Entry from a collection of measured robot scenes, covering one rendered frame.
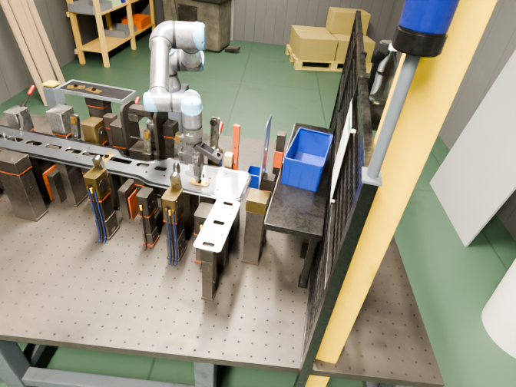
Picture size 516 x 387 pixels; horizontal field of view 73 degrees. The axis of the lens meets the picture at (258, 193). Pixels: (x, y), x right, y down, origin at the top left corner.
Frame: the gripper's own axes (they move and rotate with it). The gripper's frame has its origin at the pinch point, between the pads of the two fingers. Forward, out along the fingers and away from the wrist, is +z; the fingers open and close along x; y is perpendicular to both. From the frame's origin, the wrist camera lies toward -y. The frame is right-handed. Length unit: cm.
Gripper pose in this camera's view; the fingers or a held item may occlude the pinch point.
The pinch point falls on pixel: (199, 179)
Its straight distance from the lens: 152.8
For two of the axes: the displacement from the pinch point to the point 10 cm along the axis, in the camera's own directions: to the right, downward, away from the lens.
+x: -2.1, 5.8, -7.9
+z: -0.7, 7.9, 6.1
